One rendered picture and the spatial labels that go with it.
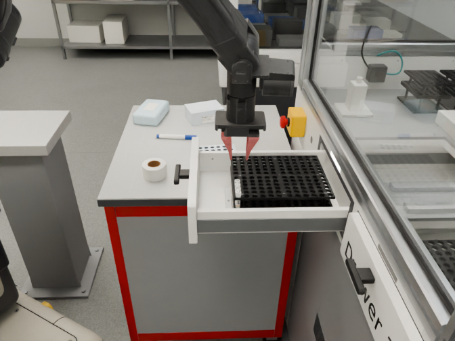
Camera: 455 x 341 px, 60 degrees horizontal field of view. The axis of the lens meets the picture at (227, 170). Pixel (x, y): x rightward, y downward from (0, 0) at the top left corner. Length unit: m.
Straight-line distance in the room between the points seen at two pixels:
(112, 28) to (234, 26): 4.18
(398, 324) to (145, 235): 0.77
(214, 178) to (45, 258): 1.01
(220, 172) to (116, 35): 3.88
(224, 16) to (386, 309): 0.52
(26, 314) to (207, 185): 0.83
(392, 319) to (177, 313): 0.92
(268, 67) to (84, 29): 4.27
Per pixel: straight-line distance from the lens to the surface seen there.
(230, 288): 1.37
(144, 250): 1.25
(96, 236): 2.17
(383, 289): 0.70
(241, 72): 0.70
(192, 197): 0.81
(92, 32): 4.91
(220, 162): 1.04
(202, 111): 1.44
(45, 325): 1.50
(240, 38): 0.66
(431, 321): 0.61
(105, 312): 1.83
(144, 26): 5.17
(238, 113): 0.77
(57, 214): 1.66
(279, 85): 0.75
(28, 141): 1.49
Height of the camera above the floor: 1.42
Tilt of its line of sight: 33 degrees down
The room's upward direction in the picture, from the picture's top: 1 degrees clockwise
